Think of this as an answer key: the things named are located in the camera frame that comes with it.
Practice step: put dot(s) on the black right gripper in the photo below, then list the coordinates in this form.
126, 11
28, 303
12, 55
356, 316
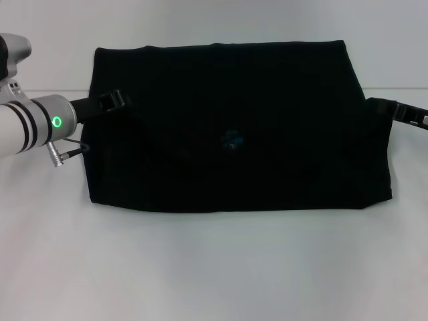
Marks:
413, 115

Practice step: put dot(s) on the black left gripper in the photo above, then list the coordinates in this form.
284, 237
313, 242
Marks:
85, 108

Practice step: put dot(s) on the black shirt with FREE print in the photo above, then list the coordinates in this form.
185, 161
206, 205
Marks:
234, 150

